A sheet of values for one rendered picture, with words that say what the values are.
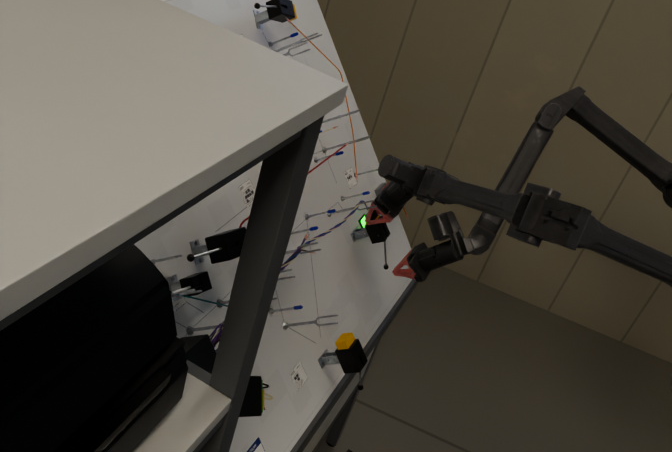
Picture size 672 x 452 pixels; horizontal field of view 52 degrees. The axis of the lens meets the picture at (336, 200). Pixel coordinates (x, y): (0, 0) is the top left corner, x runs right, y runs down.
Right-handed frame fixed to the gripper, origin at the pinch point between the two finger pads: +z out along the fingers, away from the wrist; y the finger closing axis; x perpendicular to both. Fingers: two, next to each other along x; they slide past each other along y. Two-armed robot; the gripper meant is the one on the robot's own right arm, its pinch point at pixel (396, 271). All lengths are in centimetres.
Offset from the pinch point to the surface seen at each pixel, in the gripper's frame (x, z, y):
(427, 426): 88, 63, -49
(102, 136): -62, -66, 115
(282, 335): -12.6, 4.8, 43.3
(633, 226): 89, -13, -170
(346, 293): -5.1, 6.4, 15.1
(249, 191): -43, -1, 32
